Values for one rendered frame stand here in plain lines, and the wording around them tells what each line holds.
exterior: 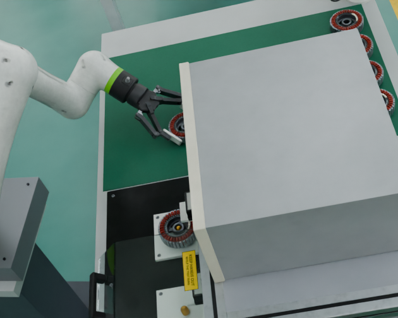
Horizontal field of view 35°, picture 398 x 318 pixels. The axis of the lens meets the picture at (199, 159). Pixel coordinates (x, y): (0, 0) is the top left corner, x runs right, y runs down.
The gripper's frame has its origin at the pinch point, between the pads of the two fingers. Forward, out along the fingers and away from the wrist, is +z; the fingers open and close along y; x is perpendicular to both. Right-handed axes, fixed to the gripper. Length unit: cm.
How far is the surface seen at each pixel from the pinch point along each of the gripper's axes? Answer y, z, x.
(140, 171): -19.5, -4.0, 4.7
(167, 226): -36.3, 11.8, -11.6
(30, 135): 18, -70, 129
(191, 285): -58, 22, -47
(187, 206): -33.6, 13.4, -25.0
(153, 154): -12.3, -3.8, 4.6
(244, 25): 51, -3, 4
